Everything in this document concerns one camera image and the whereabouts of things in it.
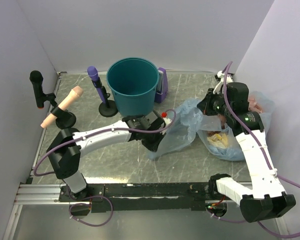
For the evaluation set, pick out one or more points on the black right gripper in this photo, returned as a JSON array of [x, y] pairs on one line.
[[205, 106]]

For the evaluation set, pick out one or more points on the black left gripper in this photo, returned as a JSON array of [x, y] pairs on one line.
[[154, 146]]

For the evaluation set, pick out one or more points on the light blue trash bag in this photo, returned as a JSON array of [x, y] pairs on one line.
[[183, 131]]

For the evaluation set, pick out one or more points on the teal plastic trash bin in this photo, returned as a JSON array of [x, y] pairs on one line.
[[133, 82]]

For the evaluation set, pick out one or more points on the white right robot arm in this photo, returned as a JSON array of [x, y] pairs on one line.
[[267, 199]]

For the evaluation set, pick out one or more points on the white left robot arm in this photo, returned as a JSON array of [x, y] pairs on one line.
[[70, 145]]

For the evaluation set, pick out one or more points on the purple metronome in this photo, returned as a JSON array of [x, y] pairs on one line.
[[162, 86]]

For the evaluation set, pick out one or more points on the black purple-mic stand base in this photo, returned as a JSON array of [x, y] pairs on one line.
[[108, 110]]

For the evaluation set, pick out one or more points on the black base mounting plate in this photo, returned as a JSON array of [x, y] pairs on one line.
[[103, 197]]

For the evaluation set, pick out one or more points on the black round stand base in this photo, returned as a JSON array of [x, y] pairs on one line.
[[65, 119]]

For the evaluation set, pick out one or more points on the beige microphone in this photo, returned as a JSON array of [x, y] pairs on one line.
[[74, 94]]

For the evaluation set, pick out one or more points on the purple microphone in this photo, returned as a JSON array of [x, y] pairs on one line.
[[96, 81]]

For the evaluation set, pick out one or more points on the black microphone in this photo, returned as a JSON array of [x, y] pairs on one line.
[[36, 80]]

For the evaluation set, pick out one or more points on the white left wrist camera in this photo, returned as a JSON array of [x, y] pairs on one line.
[[167, 120]]

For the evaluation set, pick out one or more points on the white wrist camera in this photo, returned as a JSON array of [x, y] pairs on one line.
[[167, 120], [220, 78]]

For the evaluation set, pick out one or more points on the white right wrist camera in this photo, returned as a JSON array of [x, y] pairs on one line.
[[220, 78]]

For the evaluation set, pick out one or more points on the aluminium frame rail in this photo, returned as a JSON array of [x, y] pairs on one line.
[[167, 70]]

